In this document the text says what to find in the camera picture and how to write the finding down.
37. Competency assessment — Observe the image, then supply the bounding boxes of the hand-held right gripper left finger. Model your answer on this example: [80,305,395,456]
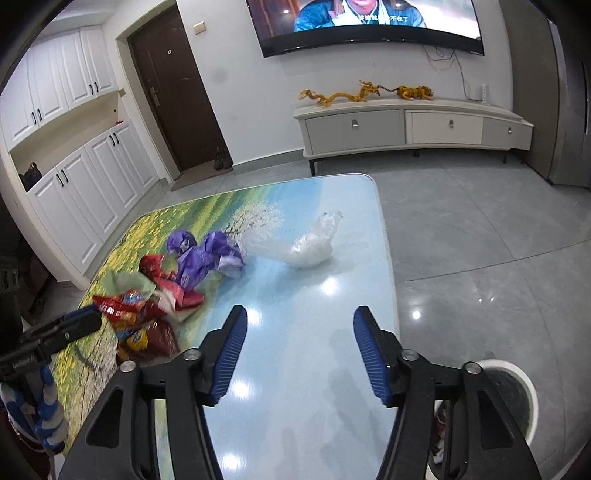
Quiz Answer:
[58,305,250,480]

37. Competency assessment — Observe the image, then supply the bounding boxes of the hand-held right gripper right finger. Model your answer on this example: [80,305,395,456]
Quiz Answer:
[353,305,543,480]

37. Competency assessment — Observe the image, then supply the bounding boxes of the red orange snack packet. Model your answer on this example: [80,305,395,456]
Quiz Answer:
[92,289,158,325]

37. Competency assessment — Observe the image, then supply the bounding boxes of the yellow blue snack packet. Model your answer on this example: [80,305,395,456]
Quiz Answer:
[115,323,151,366]

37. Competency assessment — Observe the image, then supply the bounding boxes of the green paper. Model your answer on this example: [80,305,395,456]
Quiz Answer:
[103,270,161,302]

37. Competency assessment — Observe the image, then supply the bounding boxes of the dark red snack bag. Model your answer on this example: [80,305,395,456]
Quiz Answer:
[137,318,181,359]

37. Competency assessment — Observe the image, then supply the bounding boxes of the red wrapper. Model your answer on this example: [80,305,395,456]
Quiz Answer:
[139,253,205,311]

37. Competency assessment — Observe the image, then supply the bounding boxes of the purple plastic packaging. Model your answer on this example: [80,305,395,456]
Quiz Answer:
[177,232,246,290]

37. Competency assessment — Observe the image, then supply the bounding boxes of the clear plastic bag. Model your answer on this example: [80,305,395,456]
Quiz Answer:
[241,210,345,269]

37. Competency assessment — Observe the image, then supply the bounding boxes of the white trash bin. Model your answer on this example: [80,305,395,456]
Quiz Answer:
[428,359,539,480]

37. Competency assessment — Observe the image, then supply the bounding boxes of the white base cabinets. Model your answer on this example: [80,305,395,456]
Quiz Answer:
[25,117,161,292]

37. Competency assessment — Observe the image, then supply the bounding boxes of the white television stand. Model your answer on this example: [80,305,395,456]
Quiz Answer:
[294,97,535,177]

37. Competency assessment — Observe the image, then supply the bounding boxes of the dark brown door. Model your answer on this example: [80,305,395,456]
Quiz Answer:
[126,6,235,180]

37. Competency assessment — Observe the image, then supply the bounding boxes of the golden dragon figure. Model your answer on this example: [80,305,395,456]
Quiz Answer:
[298,80,391,109]

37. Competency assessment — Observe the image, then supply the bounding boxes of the golden tiger figure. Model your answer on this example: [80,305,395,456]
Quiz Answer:
[392,85,436,102]

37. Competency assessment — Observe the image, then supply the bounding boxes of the grey refrigerator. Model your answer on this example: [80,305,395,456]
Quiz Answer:
[531,17,591,191]

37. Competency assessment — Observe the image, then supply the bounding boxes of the white wall cabinets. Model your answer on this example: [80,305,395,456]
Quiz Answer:
[0,25,117,149]

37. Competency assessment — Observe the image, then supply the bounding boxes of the black television cable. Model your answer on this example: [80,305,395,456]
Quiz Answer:
[424,44,484,100]

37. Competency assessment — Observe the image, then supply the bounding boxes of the wall-mounted television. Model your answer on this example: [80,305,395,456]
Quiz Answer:
[245,0,486,59]

